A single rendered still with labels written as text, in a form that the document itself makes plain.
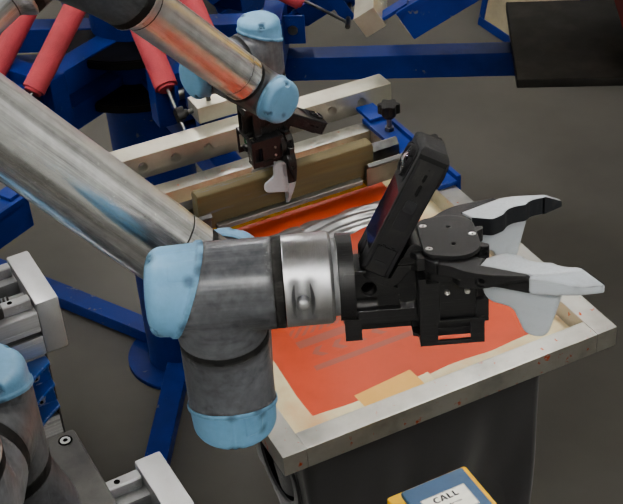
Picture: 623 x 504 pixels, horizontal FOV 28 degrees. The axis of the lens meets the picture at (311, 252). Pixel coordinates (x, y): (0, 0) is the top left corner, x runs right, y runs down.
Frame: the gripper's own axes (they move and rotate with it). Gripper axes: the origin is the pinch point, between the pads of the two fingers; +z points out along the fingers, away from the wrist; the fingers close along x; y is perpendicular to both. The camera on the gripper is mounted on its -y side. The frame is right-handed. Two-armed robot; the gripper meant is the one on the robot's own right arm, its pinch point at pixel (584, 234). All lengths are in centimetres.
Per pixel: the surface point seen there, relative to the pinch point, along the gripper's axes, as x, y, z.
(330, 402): -71, 63, -20
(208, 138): -139, 46, -39
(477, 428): -82, 78, 4
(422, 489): -50, 64, -8
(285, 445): -59, 61, -27
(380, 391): -73, 63, -12
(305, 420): -67, 64, -24
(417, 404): -65, 60, -7
